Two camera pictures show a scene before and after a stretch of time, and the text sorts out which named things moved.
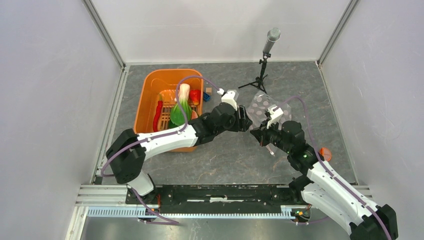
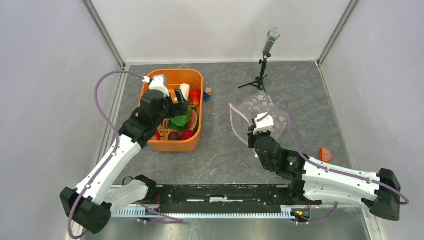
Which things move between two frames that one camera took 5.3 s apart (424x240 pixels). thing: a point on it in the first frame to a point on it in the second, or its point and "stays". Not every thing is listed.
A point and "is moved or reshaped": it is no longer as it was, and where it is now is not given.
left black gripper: (244, 122) to (179, 109)
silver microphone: (273, 34) stays
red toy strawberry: (195, 95) stays
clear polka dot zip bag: (263, 109) is moved or reshaped
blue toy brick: (206, 97) stays
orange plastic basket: (163, 81) stays
